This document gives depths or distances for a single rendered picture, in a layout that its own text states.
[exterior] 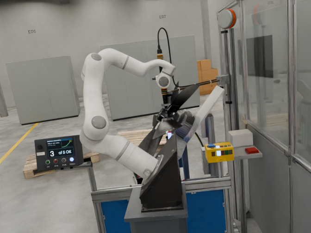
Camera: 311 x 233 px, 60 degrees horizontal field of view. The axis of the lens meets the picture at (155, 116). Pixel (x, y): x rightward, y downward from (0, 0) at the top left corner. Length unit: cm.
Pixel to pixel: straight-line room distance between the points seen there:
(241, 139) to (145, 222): 118
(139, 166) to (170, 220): 30
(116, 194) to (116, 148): 57
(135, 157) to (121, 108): 622
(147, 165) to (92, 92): 47
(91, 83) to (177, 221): 82
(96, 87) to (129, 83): 601
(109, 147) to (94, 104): 23
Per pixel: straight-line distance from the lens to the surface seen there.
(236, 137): 227
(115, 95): 748
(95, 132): 130
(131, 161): 135
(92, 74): 149
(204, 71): 1009
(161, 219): 138
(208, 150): 169
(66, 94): 907
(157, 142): 207
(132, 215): 140
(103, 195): 186
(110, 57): 164
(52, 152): 178
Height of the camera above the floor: 168
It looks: 13 degrees down
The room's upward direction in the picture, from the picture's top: 7 degrees counter-clockwise
